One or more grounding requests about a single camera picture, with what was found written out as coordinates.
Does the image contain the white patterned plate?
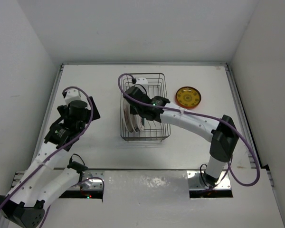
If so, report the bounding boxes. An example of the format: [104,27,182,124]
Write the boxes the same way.
[123,99,133,132]

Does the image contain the orange plate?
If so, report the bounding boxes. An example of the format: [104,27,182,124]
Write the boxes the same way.
[175,95,201,110]

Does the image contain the yellow brown plate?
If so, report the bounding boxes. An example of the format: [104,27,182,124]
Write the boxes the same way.
[175,86,202,109]

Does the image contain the white plate dark rim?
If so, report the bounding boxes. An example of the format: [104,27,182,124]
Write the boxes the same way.
[137,116,145,131]

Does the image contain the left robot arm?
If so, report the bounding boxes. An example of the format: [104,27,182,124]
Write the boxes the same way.
[0,95,100,228]

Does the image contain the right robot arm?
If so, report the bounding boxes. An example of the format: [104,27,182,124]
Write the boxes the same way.
[123,85,238,187]

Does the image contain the white plate green rim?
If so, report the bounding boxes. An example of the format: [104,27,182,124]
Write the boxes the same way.
[130,114,139,133]

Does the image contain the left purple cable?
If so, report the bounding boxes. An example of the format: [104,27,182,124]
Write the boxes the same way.
[0,86,105,226]

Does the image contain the purple cable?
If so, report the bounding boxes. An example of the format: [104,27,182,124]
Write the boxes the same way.
[117,73,261,190]
[0,86,105,226]

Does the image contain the metal wire dish rack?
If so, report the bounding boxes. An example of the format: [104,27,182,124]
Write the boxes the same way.
[119,73,171,142]

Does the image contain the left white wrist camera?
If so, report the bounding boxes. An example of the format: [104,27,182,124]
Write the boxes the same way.
[62,89,81,105]

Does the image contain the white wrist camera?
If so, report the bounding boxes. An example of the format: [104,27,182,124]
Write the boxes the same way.
[62,89,81,105]
[133,77,148,87]

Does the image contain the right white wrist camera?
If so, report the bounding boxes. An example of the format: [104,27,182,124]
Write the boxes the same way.
[133,77,148,87]

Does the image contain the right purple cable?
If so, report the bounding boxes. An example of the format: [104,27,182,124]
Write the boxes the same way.
[117,73,261,190]

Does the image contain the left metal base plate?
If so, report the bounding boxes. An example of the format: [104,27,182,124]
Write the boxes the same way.
[76,171,105,191]

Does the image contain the metal base plate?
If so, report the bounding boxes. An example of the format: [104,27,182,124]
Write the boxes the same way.
[187,170,231,191]
[76,171,105,191]

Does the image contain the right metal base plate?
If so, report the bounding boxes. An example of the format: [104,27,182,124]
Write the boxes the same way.
[187,170,231,191]

